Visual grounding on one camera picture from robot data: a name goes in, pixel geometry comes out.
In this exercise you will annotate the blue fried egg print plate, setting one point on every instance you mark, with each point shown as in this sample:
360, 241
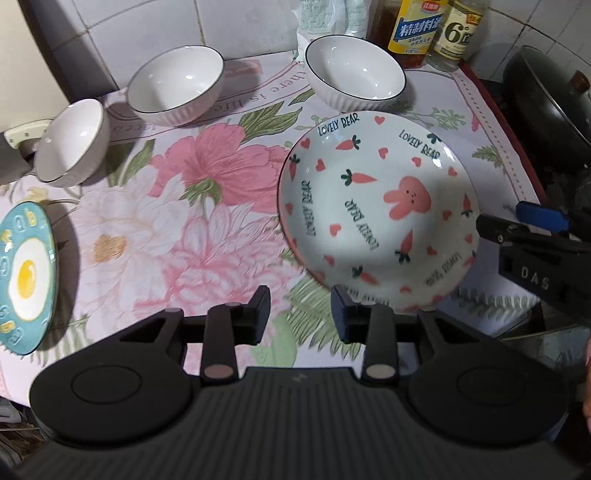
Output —
25, 277

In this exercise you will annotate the clear bottle cream label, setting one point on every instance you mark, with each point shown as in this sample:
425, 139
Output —
455, 37

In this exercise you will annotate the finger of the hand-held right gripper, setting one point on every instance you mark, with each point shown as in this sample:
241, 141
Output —
540, 214
501, 230

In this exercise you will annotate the dark brown bottle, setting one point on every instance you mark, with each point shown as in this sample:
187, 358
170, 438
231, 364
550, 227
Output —
381, 23

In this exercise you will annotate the white ribbed bowl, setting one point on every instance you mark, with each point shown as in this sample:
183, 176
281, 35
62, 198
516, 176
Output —
69, 141
178, 83
355, 67

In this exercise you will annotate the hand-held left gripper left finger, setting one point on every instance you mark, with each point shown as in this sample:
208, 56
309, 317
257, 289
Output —
261, 318

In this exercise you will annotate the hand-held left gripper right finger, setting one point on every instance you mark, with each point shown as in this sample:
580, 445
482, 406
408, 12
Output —
339, 314

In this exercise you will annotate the yellow label oil bottle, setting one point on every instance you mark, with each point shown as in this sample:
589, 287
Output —
415, 27

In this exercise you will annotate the floral printed tablecloth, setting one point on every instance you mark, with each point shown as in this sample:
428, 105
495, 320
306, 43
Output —
207, 194

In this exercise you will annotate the black wok with lid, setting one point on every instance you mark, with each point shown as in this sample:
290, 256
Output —
549, 110

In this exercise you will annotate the white green plastic bag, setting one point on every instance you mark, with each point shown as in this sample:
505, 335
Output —
323, 18

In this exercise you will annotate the white bunny carrot print plate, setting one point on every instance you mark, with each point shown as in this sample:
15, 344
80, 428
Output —
369, 217

